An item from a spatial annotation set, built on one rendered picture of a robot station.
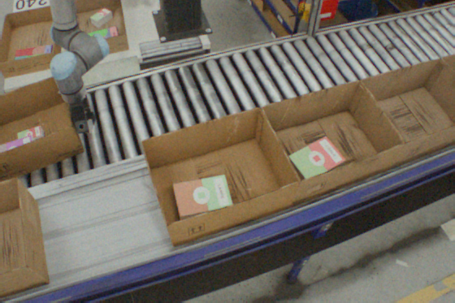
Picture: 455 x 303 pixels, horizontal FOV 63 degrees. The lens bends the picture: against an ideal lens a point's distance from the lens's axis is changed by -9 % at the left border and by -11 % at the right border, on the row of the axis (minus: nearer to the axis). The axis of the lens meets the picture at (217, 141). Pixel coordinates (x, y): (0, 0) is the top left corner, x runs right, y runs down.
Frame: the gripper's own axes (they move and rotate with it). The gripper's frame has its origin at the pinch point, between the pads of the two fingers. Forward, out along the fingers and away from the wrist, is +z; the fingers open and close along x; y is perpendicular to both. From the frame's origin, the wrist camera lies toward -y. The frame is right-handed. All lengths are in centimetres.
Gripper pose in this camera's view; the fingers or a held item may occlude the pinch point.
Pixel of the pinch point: (88, 132)
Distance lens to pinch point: 161.9
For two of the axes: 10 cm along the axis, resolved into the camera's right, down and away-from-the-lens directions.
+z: 0.0, 5.7, 8.2
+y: -3.4, -7.7, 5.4
